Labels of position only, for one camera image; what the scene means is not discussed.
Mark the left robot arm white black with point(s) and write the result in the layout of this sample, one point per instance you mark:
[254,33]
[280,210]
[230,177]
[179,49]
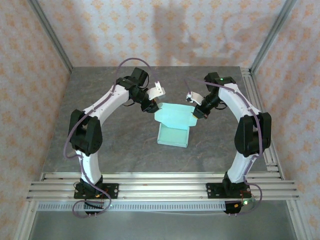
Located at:
[87,135]

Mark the light green paper box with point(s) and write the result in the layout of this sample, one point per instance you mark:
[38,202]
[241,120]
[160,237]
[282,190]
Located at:
[172,135]

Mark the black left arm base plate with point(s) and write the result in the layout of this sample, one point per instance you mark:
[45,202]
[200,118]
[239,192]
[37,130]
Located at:
[113,191]

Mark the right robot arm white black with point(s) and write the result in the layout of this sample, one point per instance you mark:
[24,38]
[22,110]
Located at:
[252,135]

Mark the aluminium frame post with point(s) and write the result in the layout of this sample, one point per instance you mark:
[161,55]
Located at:
[50,32]
[273,32]

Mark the aluminium mounting rails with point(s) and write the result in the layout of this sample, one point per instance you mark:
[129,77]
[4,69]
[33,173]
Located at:
[162,187]

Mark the aluminium side rail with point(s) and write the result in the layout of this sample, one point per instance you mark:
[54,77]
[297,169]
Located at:
[255,100]

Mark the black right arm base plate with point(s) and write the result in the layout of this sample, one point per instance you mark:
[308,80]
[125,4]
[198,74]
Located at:
[211,191]

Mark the black electronics board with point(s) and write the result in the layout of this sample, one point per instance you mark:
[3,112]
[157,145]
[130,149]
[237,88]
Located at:
[231,210]

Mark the aluminium frame leg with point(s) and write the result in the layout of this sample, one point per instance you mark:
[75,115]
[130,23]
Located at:
[25,222]
[298,220]

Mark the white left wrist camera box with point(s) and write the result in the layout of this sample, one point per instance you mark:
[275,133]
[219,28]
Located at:
[156,93]

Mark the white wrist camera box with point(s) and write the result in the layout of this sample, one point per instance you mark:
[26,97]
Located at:
[156,93]
[197,98]

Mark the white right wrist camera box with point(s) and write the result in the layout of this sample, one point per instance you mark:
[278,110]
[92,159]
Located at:
[197,98]

